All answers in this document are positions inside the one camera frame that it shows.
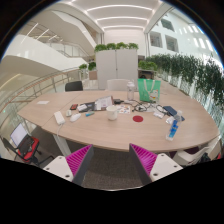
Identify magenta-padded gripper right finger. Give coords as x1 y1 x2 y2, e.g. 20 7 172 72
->
129 143 184 186

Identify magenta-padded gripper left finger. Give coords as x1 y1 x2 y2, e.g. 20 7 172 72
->
43 144 95 187

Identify blue-labelled clear water bottle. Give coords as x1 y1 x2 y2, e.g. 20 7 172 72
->
165 109 184 142

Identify white shell chair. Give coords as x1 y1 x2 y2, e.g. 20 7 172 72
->
173 136 223 167

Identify red and black chair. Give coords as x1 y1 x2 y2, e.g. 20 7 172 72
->
2 134 43 166

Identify clear plastic wrapper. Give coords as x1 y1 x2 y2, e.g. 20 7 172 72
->
165 115 176 126

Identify white power strip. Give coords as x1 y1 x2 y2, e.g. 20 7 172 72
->
53 110 66 126

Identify white computer mouse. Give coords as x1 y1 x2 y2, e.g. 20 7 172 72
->
69 113 82 123

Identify open laptop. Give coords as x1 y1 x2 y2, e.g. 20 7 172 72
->
9 122 34 149

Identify black-rimmed glasses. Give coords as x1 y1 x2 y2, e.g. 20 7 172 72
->
155 104 168 114

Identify small white box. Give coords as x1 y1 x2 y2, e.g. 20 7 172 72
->
77 103 88 113

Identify black flat sleeve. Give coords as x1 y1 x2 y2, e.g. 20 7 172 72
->
78 101 98 113

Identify colourful sticker sheet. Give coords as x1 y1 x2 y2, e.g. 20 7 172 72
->
115 104 132 115

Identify white cup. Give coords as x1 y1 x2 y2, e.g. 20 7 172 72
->
105 105 119 121

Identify green cat-print tote bag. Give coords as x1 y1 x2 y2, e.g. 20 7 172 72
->
137 78 162 104

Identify white printed booklet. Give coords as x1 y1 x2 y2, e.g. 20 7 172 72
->
94 95 115 111

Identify clear white-lidded sports bottle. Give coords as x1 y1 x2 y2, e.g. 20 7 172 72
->
126 80 136 101

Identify green hedge row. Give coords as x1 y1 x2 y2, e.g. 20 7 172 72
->
145 53 224 108

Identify planter box with greenery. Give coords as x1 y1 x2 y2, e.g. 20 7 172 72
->
138 59 158 79

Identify small potted plants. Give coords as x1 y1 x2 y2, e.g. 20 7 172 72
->
78 61 98 80

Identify white cabinet with plants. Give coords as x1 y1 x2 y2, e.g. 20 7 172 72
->
94 42 140 90

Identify black cable bundle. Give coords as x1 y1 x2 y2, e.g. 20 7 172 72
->
131 99 149 113

